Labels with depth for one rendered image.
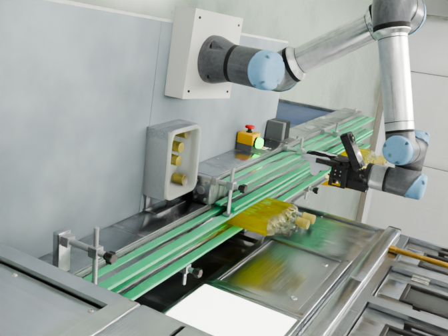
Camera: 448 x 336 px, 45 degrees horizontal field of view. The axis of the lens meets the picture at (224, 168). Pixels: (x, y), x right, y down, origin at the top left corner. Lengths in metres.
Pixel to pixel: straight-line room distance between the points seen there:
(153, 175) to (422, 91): 6.19
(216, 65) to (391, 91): 0.53
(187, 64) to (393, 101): 0.61
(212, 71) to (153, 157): 0.32
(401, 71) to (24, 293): 1.03
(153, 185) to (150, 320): 0.84
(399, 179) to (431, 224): 6.36
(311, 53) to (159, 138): 0.53
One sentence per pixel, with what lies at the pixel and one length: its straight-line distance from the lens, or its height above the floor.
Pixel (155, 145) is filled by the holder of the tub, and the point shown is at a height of 0.79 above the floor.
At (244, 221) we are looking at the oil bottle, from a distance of 1.90.
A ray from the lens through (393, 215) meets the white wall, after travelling 8.04.
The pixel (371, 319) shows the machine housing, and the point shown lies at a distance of 1.82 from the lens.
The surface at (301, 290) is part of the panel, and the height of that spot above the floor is 1.25.
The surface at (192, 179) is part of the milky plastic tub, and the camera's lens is 1.81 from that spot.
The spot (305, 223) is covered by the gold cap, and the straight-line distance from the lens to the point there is 1.95.
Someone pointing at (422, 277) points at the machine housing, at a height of 1.55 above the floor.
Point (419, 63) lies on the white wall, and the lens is 7.62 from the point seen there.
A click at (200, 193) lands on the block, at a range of 1.84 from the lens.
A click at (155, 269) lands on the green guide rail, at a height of 0.91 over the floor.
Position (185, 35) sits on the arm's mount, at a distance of 1.68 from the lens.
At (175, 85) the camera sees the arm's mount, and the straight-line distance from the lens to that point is 1.70.
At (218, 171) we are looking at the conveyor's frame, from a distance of 1.90.
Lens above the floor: 1.72
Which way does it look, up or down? 27 degrees down
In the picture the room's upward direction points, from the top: 105 degrees clockwise
